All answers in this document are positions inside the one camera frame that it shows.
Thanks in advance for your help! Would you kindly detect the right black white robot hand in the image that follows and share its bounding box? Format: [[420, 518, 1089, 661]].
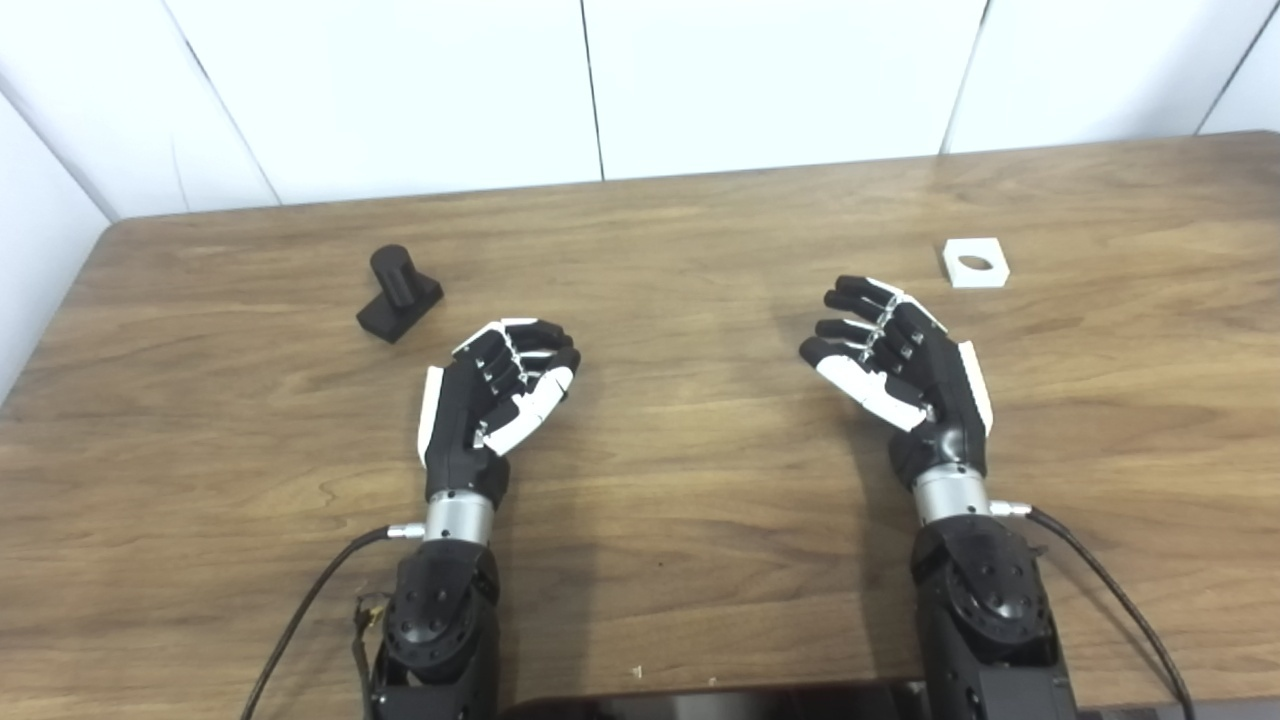
[[798, 275, 996, 526]]

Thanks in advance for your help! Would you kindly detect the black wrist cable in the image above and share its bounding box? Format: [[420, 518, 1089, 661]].
[[240, 522, 427, 720], [990, 500, 1197, 720]]

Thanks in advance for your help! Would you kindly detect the white square piece with hole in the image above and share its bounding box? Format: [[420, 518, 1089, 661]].
[[941, 237, 1011, 290]]

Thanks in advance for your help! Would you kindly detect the thin left arm wire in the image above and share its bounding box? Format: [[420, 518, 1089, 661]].
[[351, 592, 393, 691]]

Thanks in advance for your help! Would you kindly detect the black peg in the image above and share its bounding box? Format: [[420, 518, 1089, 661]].
[[356, 244, 445, 345]]

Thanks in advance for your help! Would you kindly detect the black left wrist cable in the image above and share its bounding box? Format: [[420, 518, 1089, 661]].
[[240, 522, 427, 720]]

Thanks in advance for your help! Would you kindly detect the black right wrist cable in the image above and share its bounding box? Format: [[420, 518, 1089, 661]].
[[990, 500, 1197, 720]]

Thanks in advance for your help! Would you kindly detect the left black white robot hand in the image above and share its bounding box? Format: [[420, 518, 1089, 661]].
[[415, 318, 582, 546]]

